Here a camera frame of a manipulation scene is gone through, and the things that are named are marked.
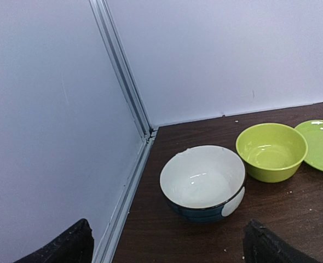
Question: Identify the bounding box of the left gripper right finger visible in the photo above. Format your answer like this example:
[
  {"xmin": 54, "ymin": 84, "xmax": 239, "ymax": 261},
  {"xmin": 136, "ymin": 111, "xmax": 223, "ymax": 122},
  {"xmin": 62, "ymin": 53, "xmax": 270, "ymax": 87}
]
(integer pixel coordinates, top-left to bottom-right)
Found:
[{"xmin": 243, "ymin": 220, "xmax": 317, "ymax": 263}]

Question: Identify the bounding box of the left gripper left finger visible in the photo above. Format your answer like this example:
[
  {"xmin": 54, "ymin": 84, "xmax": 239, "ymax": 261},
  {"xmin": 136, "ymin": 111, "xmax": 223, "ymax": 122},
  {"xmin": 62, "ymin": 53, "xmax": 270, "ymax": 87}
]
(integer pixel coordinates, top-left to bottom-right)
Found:
[{"xmin": 17, "ymin": 219, "xmax": 94, "ymax": 263}]

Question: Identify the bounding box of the black white dotted cup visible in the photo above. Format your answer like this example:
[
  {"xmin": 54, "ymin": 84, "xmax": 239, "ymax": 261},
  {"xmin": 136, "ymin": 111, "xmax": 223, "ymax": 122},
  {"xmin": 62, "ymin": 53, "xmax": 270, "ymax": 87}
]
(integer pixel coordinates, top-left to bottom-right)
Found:
[{"xmin": 159, "ymin": 145, "xmax": 246, "ymax": 223}]

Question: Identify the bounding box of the green small bowl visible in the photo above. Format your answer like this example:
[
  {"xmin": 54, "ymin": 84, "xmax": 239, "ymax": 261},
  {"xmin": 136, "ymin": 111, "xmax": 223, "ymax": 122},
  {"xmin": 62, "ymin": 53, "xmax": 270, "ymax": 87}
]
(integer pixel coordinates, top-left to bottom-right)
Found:
[{"xmin": 235, "ymin": 123, "xmax": 308, "ymax": 183}]

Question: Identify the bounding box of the green saucer plate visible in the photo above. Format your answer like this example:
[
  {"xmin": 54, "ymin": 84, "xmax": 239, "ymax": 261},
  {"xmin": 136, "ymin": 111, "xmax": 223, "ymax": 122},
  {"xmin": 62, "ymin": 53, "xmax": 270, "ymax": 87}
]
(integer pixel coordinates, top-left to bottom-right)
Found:
[{"xmin": 295, "ymin": 119, "xmax": 323, "ymax": 171}]

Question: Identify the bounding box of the left aluminium frame post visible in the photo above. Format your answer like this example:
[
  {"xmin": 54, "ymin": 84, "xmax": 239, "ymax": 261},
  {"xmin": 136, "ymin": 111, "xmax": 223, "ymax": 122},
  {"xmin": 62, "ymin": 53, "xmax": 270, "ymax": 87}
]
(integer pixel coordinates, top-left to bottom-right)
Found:
[{"xmin": 90, "ymin": 0, "xmax": 157, "ymax": 142}]

